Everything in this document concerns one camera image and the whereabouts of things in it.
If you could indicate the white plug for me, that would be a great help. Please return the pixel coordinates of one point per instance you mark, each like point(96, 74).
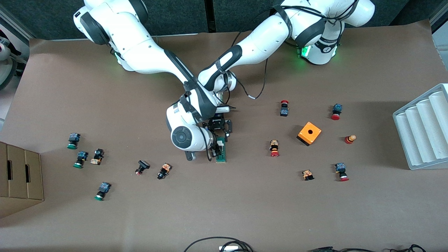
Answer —
point(229, 249)

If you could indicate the white grooved plastic tray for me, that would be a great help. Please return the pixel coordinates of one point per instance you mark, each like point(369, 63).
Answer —
point(423, 133)

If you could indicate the orange button enclosure box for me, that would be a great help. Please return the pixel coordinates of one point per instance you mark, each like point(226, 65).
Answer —
point(304, 133)

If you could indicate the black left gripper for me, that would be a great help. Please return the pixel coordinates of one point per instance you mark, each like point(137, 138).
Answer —
point(217, 124)

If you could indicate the black push button orange block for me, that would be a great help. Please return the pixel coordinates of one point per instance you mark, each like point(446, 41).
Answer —
point(165, 168)

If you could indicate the red mushroom button blue block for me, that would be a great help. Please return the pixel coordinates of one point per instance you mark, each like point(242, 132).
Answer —
point(337, 108)
point(340, 168)
point(284, 112)

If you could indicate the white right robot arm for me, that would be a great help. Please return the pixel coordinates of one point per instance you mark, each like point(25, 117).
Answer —
point(140, 52)

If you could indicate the red emergency stop orange block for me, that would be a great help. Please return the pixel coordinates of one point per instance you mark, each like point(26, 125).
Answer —
point(274, 144)

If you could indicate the white grey machine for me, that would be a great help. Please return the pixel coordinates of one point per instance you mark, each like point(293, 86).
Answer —
point(4, 49)

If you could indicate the black switch orange contact block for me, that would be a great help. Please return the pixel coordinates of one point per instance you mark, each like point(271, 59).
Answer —
point(98, 154)

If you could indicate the brown cardboard box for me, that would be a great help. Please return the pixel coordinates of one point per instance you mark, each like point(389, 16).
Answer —
point(21, 182)

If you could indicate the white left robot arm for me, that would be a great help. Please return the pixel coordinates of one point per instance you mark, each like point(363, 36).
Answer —
point(266, 38)

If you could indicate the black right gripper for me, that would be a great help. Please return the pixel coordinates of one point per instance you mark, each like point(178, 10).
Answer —
point(214, 147)

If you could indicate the green push button blue block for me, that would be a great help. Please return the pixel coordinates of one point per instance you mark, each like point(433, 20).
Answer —
point(82, 155)
point(104, 187)
point(74, 137)

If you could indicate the red yellow emergency stop head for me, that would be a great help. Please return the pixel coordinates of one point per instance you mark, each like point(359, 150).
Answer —
point(349, 140)

